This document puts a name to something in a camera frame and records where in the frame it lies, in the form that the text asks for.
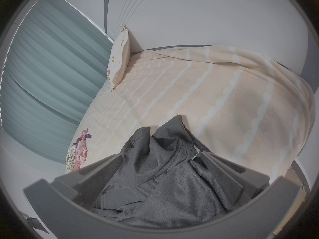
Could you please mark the blue-green curtain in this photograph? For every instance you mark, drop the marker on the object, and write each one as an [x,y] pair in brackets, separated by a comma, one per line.
[37,123]
[62,46]

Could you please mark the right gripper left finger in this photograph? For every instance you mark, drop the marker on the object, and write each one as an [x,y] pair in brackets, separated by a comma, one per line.
[84,185]

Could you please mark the bed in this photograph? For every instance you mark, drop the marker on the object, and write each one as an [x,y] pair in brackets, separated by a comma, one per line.
[224,96]

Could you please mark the black T-shirt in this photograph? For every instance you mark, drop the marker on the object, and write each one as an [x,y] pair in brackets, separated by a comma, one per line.
[162,183]

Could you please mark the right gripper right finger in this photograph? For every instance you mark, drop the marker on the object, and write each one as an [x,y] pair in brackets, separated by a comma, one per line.
[249,180]

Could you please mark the pile of clothes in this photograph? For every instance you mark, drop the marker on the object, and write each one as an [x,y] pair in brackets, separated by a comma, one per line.
[81,155]

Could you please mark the white printed pillow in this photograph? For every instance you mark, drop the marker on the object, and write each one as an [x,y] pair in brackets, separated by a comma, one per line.
[118,56]

